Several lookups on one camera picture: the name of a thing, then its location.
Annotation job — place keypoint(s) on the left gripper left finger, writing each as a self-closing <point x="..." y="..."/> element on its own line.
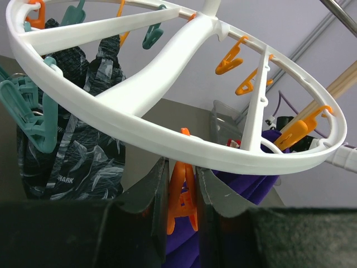
<point x="129" y="231"/>

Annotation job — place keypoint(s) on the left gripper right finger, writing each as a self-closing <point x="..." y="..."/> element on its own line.
<point x="233" y="232"/>

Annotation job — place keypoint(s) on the orange front clip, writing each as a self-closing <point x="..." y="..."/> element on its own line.
<point x="182" y="200"/>

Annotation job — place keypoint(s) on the orange clip holding purple sock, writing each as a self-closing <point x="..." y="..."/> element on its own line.
<point x="300" y="129"/>

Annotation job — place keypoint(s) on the white round clip hanger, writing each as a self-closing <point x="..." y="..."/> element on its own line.
<point x="119" y="111"/>

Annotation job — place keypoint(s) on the orange clip right bar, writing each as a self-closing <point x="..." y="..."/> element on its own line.
<point x="247" y="85"/>

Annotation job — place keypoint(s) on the orange clip upper right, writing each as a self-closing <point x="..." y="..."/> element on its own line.
<point x="231" y="61"/>

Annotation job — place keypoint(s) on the teal clip front left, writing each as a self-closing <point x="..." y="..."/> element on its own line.
<point x="36" y="115"/>

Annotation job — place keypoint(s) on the teal clip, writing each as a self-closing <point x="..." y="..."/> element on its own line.
<point x="36" y="115"/>
<point x="153" y="34"/>

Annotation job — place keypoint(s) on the teal clip back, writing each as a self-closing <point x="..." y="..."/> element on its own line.
<point x="153" y="34"/>

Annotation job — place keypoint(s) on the teal clip far rim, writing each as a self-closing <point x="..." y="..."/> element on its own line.
<point x="74" y="15"/>

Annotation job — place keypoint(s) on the orange clip left rim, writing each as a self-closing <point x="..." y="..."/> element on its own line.
<point x="38" y="22"/>

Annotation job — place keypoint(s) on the purple sock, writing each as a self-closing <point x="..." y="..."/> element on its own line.
<point x="182" y="248"/>

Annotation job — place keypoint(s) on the dark shark print cloth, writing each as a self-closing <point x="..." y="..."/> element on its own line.
<point x="86" y="163"/>

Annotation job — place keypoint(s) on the grey plastic bin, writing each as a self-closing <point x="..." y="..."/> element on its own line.
<point x="222" y="123"/>

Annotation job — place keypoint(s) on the metal rack rod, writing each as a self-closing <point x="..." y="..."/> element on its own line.
<point x="340" y="14"/>

